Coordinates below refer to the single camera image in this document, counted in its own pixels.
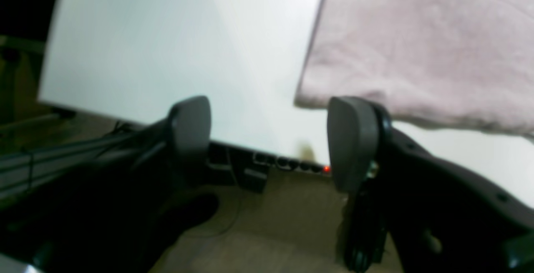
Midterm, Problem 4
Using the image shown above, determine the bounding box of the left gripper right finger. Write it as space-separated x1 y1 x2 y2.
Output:
327 96 534 273

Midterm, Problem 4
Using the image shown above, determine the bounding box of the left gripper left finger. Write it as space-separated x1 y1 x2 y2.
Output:
1 96 212 273

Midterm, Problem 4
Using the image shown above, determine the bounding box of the mauve t-shirt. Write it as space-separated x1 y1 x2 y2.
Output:
294 0 534 136

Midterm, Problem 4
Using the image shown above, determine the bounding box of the black power strip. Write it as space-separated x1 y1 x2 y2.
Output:
252 152 332 177

